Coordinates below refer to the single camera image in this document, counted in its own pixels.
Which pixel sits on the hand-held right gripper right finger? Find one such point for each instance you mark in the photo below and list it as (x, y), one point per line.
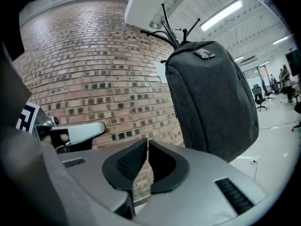
(188, 192)

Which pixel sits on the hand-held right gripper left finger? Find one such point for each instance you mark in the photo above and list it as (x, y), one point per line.
(127, 163)

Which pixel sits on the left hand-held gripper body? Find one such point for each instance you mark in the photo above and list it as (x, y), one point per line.
(24, 116)

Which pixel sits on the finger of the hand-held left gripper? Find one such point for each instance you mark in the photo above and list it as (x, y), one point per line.
(84, 131)

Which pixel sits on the dark bag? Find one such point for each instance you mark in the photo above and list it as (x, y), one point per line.
(211, 102)

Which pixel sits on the person's left hand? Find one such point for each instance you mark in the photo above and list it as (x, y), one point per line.
(64, 137)

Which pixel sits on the black office chair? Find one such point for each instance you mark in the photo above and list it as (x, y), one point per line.
(258, 95)

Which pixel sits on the black coat rack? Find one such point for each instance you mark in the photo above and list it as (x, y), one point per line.
(168, 29)

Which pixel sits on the long ceiling light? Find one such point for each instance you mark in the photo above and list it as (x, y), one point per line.
(282, 39)
(221, 14)

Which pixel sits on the black wall monitor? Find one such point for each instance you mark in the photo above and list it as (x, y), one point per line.
(294, 62)

